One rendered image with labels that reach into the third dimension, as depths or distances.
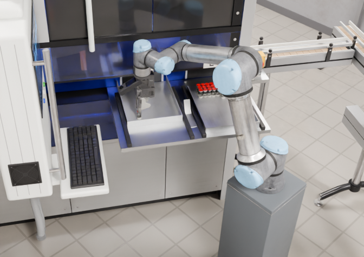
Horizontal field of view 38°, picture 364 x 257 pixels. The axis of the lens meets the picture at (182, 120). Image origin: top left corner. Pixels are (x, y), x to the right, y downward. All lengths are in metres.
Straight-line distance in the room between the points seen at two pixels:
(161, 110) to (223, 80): 0.67
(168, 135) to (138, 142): 0.14
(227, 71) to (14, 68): 0.73
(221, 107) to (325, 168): 1.31
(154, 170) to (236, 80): 1.24
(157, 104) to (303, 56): 0.89
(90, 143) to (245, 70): 0.86
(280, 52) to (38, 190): 1.52
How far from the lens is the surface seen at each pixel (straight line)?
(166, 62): 2.16
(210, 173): 3.12
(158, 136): 2.36
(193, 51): 2.19
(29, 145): 2.05
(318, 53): 3.02
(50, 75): 1.87
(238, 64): 1.90
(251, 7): 2.55
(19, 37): 1.79
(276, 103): 4.18
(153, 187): 3.09
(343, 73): 4.72
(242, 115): 1.97
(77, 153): 2.38
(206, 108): 2.54
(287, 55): 2.96
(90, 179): 2.25
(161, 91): 2.64
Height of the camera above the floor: 2.40
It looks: 38 degrees down
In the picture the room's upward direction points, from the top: 3 degrees clockwise
